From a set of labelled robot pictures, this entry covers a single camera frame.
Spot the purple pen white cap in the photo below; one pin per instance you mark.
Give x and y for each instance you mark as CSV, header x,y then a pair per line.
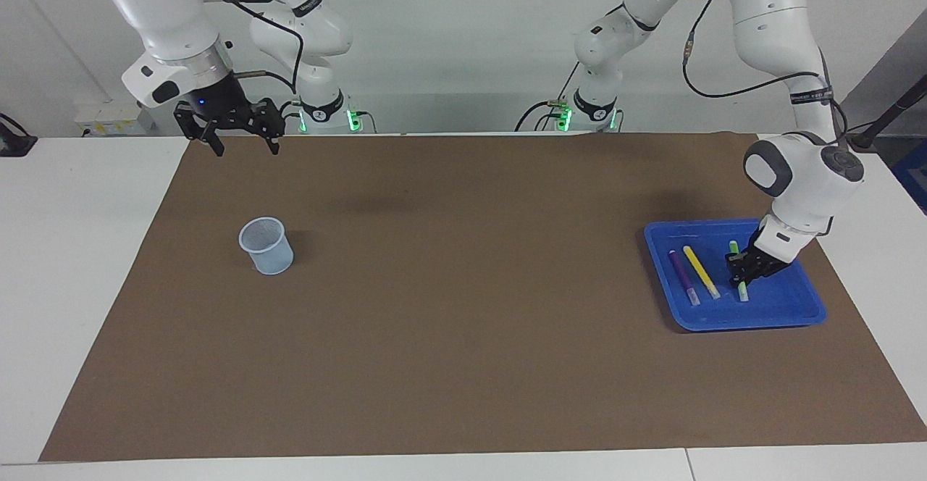
x,y
683,277

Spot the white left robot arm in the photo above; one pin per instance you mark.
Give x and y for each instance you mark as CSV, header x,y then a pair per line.
x,y
804,177

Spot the white power strip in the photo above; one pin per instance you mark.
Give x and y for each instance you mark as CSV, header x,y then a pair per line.
x,y
108,115

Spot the black stand pole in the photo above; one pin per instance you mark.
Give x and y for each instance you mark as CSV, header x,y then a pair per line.
x,y
887,115

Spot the green pen white cap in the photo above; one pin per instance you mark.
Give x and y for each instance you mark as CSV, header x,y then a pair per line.
x,y
742,293

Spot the blue box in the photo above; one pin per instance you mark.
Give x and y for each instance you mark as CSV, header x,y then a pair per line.
x,y
914,184

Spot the yellow pen white cap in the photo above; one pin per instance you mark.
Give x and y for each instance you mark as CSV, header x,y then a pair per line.
x,y
701,271

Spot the clear plastic cup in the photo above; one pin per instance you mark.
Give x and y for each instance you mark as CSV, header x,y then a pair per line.
x,y
274,262

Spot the brown table mat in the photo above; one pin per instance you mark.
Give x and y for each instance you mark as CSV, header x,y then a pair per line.
x,y
463,321

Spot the blue plastic tray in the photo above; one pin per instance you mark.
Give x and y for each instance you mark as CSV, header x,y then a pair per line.
x,y
782,300

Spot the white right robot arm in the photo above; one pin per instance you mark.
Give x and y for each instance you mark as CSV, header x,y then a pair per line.
x,y
166,10

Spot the black clamp mount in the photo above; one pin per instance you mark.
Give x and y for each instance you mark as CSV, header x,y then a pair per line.
x,y
14,140

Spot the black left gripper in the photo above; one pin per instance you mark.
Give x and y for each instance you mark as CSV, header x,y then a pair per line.
x,y
760,253

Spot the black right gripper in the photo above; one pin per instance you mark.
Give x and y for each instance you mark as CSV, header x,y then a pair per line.
x,y
221,101

